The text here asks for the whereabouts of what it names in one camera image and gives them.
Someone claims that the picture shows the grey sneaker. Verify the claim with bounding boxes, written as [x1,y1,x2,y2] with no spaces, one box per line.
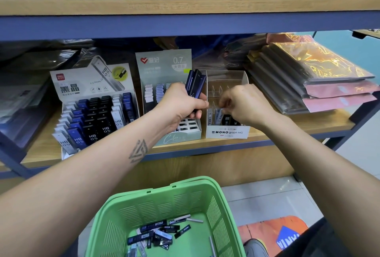
[243,239,269,257]

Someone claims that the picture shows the pile of lead cases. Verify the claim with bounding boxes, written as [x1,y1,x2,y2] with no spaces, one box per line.
[126,213,217,257]

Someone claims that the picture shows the clear plastic display box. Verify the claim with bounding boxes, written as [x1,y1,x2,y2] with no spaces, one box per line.
[205,70,251,139]

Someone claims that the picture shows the person's left forearm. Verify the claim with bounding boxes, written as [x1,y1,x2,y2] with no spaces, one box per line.
[0,114,173,257]

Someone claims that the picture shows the pale green display box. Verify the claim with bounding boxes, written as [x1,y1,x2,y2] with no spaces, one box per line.
[135,49,203,147]

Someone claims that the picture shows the person's right forearm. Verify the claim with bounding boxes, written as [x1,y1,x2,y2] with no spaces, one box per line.
[258,111,380,257]

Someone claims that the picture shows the white display box red label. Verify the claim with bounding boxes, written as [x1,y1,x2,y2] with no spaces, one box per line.
[50,56,141,161]

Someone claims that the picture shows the dark plastic-wrapped packs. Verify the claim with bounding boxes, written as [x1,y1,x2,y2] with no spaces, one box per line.
[196,33,378,115]

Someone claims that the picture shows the stack of wrapped paper packs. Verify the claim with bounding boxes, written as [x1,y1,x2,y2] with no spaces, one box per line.
[0,49,78,160]

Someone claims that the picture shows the person's right hand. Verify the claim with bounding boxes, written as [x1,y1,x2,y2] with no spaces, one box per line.
[218,83,280,131]

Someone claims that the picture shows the person's left hand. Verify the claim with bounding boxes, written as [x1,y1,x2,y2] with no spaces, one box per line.
[153,82,210,133]

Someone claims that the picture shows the colourful printed mat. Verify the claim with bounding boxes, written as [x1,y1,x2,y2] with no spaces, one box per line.
[237,216,310,257]

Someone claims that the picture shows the green plastic basket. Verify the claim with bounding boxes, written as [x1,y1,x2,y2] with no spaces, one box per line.
[85,176,247,257]

